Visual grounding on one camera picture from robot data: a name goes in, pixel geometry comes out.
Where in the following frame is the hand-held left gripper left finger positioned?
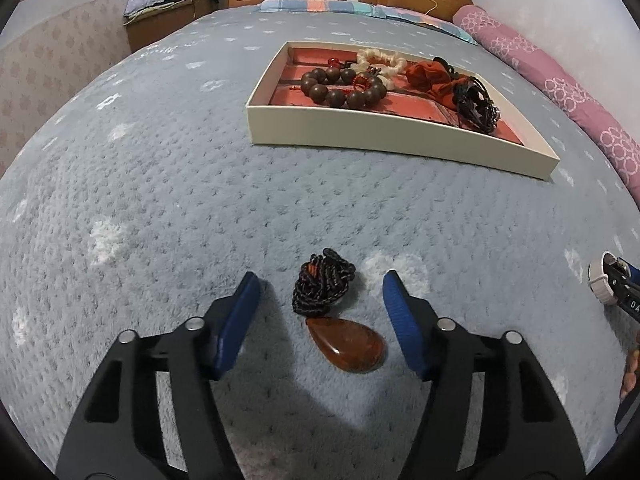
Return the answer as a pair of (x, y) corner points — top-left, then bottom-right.
(56, 271), (263, 480)

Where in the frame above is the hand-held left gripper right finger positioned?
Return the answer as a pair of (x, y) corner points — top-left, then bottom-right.
(382, 270), (586, 480)

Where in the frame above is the white ribbed bracelet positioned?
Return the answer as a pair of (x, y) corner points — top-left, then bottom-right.
(588, 255), (618, 304)

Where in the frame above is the amber pendant cord necklace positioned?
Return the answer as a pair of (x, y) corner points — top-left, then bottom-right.
(292, 247), (388, 373)

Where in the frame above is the brick-print cardboard tray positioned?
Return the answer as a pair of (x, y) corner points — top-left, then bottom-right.
(245, 41), (561, 181)

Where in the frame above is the black cord necklace bundle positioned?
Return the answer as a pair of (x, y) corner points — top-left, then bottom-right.
(432, 57), (501, 135)

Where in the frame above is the brown wooden bead bracelet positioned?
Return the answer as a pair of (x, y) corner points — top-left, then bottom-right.
(300, 66), (388, 108)

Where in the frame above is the red scrunchie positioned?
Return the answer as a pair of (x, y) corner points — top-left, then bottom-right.
(405, 60), (468, 106)

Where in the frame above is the white bead bracelet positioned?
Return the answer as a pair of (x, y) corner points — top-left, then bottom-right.
(350, 48), (408, 86)

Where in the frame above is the person's right hand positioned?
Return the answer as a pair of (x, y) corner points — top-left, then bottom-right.
(619, 330), (640, 401)

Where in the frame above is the pink patterned rolled quilt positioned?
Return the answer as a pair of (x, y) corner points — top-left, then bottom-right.
(452, 5), (640, 191)

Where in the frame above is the wooden nightstand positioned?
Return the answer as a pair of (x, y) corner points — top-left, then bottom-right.
(124, 0), (218, 53)

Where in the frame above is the plaid pillow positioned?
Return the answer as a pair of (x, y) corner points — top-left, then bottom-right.
(375, 4), (478, 45)
(257, 0), (376, 16)

